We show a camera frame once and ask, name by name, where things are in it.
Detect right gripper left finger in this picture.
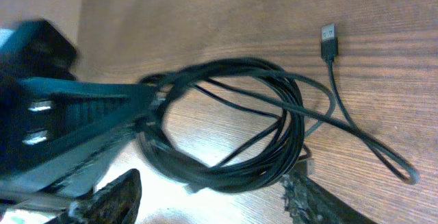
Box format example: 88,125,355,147
49,169,142,224

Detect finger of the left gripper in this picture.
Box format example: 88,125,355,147
1,124,134,203

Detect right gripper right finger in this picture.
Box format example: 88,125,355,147
282,171,376,224

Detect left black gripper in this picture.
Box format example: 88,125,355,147
1,18,154,169

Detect black USB cable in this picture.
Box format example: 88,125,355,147
135,23,421,195

